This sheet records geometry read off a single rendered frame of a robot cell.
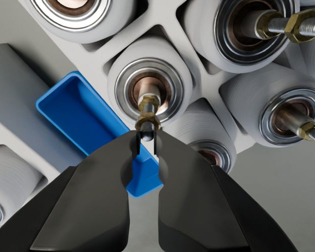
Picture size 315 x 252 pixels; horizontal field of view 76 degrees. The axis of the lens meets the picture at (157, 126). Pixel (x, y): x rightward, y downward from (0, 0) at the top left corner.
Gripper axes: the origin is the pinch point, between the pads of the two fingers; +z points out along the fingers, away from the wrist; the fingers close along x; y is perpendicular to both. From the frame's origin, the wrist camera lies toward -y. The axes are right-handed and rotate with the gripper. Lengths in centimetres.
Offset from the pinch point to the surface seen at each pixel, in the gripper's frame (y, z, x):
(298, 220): 55, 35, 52
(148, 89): -0.5, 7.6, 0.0
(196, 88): 2.1, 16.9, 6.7
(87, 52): -2.6, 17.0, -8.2
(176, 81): -0.8, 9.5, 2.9
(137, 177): 29.7, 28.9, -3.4
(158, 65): -2.5, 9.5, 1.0
